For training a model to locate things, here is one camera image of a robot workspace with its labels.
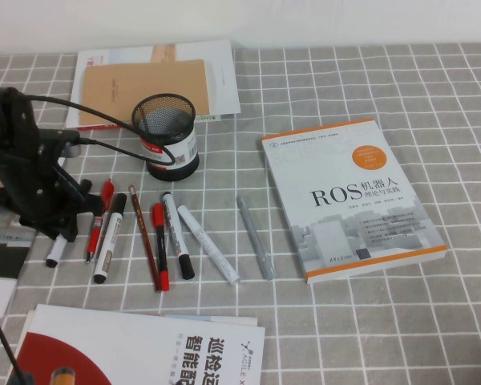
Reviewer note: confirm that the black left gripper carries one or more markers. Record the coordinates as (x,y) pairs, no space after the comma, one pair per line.
(32,180)

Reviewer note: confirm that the small white black-capped marker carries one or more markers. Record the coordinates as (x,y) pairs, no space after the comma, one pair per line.
(56,252)

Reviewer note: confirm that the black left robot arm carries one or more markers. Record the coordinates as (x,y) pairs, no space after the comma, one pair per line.
(4,108)

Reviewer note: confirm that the red gel pen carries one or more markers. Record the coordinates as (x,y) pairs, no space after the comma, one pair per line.
(93,236)

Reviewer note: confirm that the black mesh pen holder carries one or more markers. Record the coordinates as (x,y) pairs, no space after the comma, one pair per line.
(168,148)

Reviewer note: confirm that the grey pen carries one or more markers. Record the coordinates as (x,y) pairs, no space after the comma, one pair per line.
(255,236)

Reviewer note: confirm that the white marker with black caps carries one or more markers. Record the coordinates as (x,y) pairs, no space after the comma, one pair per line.
(110,240)

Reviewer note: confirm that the photo-printed brochure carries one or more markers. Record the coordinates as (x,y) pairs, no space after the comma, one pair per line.
(4,256)

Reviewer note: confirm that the brown wooden pencil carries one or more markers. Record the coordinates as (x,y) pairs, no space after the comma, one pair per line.
(144,236)

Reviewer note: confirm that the red and black marker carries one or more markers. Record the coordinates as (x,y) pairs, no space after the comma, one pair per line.
(160,248)

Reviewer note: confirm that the small white card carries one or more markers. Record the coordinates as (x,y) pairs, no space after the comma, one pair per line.
(2,301)

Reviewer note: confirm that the printed white black-capped marker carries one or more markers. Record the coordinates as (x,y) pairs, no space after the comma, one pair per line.
(176,232)

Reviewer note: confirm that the brown paper notebook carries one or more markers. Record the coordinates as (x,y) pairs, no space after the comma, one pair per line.
(116,88)

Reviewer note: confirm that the red white AgileX brochure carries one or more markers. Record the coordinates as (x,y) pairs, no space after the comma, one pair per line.
(124,345)

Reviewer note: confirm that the plain white marker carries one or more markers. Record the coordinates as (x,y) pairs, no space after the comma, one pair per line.
(208,244)

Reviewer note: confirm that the white paper sheet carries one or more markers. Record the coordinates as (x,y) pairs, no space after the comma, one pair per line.
(224,320)

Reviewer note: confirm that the white booklet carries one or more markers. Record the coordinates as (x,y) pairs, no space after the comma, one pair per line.
(220,80)

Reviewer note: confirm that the white orange ROS book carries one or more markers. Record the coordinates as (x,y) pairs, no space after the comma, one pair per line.
(344,200)

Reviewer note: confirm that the grey white-checked tablecloth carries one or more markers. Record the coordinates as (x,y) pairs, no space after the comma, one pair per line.
(344,321)

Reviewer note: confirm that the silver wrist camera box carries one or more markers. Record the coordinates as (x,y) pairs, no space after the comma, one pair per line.
(70,150)

